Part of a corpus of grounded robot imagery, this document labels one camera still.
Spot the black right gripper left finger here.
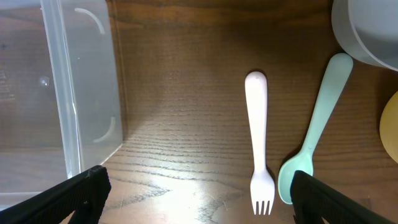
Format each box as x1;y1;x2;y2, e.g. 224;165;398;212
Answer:
1;165;111;224

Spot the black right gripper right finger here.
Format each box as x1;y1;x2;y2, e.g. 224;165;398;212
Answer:
290;170;394;224

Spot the mint green plastic spoon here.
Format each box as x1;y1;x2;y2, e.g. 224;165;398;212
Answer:
278;53;353;205

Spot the pink plastic fork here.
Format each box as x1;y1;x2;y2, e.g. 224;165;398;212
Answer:
244;72;275;215

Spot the yellow plastic bowl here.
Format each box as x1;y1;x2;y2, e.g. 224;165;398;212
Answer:
379;93;397;162

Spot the grey plastic bowl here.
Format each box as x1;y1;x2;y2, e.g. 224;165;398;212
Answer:
331;0;397;71

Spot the clear plastic container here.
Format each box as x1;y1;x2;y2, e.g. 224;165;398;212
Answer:
1;0;123;209

